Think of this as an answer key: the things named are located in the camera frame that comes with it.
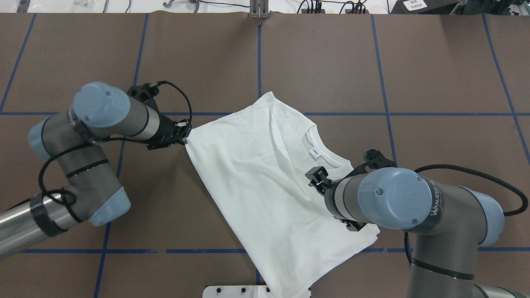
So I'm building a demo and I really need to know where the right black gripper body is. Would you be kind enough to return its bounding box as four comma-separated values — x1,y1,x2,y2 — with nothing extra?
305,166,367,232

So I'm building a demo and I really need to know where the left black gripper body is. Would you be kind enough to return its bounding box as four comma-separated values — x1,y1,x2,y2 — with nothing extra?
146,116,193,150

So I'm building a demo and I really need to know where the white long-sleeve printed shirt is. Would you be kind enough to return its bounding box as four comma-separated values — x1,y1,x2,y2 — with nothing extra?
185,92,379,298

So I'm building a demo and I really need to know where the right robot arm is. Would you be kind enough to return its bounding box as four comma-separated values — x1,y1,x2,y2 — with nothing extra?
306,167,529,298

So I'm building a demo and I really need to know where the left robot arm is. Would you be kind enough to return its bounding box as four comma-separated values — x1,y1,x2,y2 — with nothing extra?
0,81,193,259

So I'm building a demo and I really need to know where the white mounting plate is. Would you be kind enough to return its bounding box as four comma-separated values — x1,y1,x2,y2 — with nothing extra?
202,285,290,298

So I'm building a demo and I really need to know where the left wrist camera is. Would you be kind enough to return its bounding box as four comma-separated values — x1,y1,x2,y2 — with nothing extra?
125,83,159,112

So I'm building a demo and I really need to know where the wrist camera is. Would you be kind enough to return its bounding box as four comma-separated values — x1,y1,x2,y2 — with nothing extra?
350,149,397,175
125,83,159,112

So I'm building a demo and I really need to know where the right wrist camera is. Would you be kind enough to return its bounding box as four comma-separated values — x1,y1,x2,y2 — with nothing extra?
350,149,397,175

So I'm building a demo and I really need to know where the aluminium frame post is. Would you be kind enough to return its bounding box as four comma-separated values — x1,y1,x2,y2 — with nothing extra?
248,0,270,19

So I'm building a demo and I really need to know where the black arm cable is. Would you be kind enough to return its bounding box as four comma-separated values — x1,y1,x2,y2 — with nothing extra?
404,164,530,265

